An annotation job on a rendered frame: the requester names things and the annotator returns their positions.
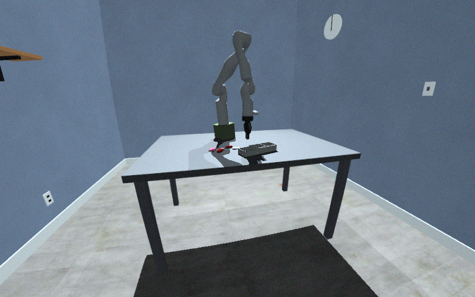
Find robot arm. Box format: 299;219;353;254
212;31;259;125

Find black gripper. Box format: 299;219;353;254
242;116;253;139

